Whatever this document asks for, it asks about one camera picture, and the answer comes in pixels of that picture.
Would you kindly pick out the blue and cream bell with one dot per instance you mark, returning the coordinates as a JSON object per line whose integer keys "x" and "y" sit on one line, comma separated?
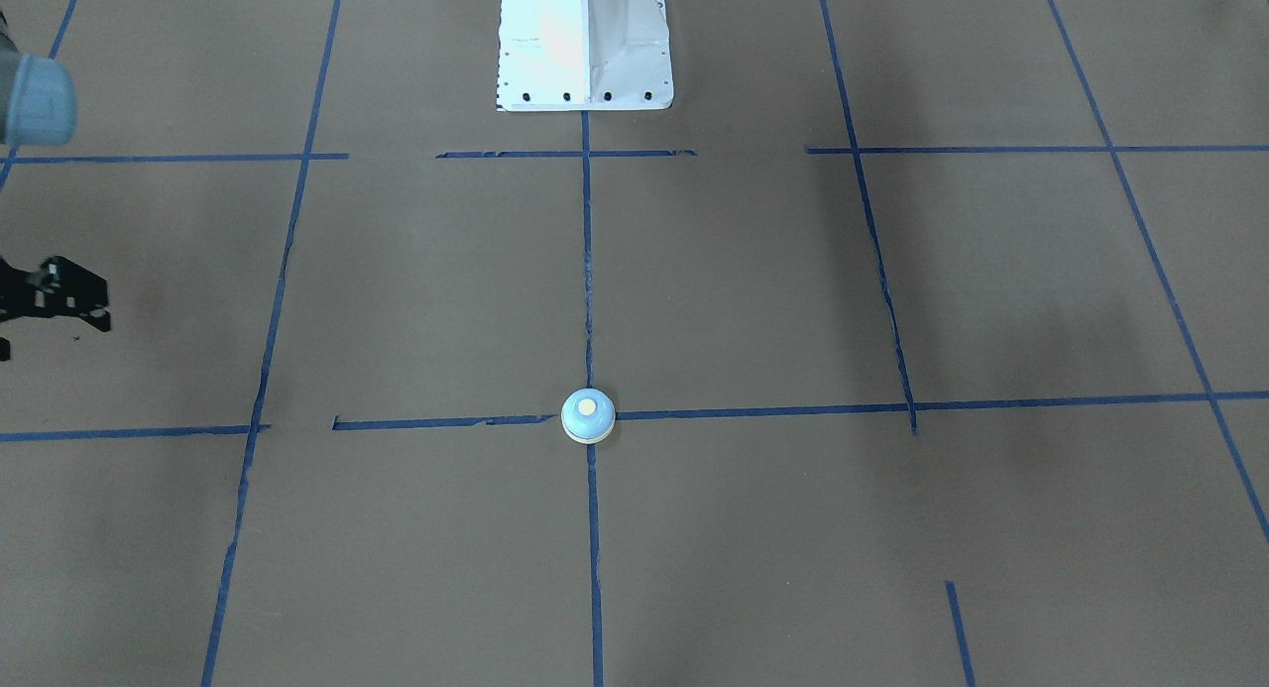
{"x": 588, "y": 416}

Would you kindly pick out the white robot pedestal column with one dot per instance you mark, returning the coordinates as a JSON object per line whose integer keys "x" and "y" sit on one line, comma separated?
{"x": 564, "y": 55}

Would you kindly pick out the brown paper table cover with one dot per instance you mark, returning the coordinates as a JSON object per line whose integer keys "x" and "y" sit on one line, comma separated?
{"x": 935, "y": 329}

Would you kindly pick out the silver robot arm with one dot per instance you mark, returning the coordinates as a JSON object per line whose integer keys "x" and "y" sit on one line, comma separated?
{"x": 38, "y": 98}

